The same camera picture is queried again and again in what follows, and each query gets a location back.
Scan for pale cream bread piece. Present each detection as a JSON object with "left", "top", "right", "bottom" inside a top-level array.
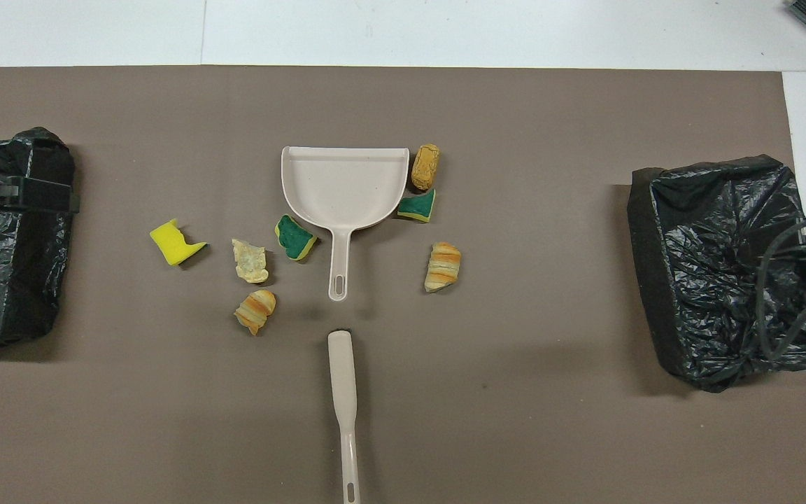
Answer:
[{"left": 231, "top": 238, "right": 270, "bottom": 285}]

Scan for striped toy croissant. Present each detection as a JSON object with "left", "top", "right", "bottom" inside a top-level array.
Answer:
[
  {"left": 423, "top": 241, "right": 462, "bottom": 294},
  {"left": 234, "top": 289, "right": 278, "bottom": 336}
]

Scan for green and yellow sponge piece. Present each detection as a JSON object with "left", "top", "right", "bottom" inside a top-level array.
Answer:
[
  {"left": 274, "top": 213, "right": 318, "bottom": 261},
  {"left": 396, "top": 188, "right": 437, "bottom": 224}
]

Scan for beige plastic dustpan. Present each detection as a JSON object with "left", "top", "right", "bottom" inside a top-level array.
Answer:
[{"left": 281, "top": 146, "right": 411, "bottom": 302}]

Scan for beige hand brush black bristles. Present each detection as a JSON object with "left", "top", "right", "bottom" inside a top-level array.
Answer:
[{"left": 327, "top": 328, "right": 362, "bottom": 504}]

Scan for brown bread roll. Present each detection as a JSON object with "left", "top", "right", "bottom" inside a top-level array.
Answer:
[{"left": 411, "top": 143, "right": 441, "bottom": 193}]

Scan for bin lined with black bag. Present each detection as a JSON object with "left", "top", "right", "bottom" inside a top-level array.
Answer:
[
  {"left": 0, "top": 127, "right": 76, "bottom": 349},
  {"left": 627, "top": 154, "right": 806, "bottom": 393}
]

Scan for brown table mat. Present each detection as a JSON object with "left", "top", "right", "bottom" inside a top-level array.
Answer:
[{"left": 0, "top": 65, "right": 806, "bottom": 504}]

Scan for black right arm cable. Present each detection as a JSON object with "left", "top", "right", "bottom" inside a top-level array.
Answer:
[{"left": 755, "top": 210, "right": 806, "bottom": 361}]

